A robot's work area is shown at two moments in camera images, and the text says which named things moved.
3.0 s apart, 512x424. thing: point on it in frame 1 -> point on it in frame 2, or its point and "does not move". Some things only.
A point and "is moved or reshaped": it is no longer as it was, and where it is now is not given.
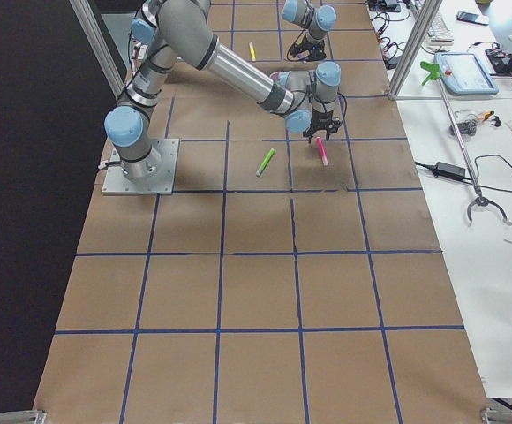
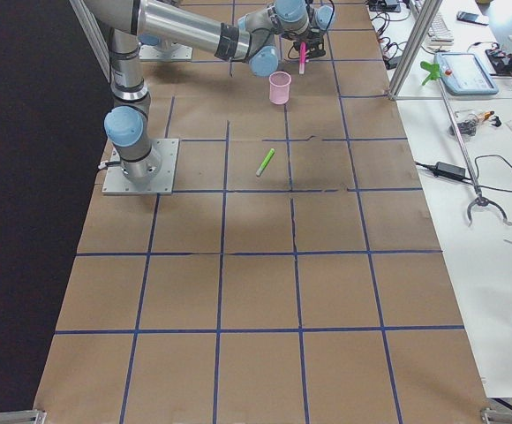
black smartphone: (471, 18) does not move
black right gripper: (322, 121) -> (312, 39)
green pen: (265, 162) does not move
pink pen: (322, 150) is moved or reshaped
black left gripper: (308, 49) does not move
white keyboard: (439, 34) does not move
